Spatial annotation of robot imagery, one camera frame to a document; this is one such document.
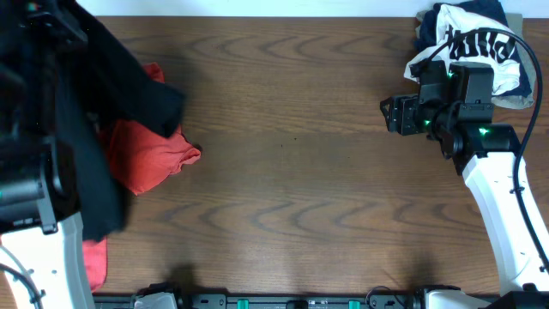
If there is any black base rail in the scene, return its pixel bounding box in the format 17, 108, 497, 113
93, 283, 548, 309

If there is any grey garment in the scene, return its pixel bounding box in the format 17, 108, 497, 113
414, 9, 537, 110

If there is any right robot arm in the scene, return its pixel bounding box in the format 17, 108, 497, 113
380, 61, 548, 308

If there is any white printed t-shirt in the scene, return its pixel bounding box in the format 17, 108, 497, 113
403, 3, 522, 96

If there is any black t-shirt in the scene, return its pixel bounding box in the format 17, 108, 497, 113
0, 0, 187, 242

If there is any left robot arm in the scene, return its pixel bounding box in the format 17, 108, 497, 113
1, 1, 95, 308

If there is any red t-shirt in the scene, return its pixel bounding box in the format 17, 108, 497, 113
82, 63, 202, 292

